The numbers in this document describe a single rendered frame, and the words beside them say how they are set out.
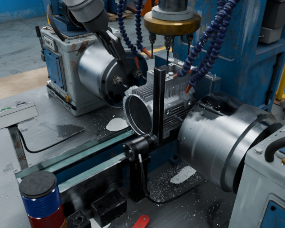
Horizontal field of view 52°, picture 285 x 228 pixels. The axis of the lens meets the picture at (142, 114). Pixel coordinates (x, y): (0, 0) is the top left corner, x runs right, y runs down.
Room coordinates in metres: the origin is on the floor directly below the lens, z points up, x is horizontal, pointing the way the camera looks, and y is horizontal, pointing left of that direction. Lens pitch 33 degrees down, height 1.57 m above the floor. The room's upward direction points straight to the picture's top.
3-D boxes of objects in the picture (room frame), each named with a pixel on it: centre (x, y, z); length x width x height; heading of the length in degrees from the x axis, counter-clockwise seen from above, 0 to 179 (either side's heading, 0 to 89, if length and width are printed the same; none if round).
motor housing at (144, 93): (0.91, -0.06, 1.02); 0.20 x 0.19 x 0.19; 129
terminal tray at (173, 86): (0.94, -0.09, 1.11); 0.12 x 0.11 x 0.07; 129
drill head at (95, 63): (1.19, 0.16, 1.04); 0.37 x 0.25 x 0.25; 39
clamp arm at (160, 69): (0.73, -0.05, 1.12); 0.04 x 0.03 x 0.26; 129
